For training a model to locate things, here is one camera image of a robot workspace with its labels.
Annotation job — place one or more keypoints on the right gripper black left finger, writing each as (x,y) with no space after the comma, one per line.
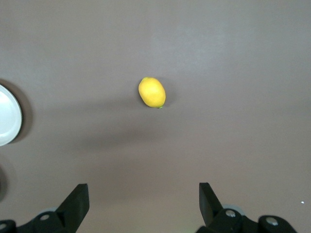
(73,208)

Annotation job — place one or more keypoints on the yellow lemon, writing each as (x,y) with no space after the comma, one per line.
(152,92)

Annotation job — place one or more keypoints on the white round plate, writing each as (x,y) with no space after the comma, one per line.
(8,116)

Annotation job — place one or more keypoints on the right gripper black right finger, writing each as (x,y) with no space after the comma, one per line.
(209,206)

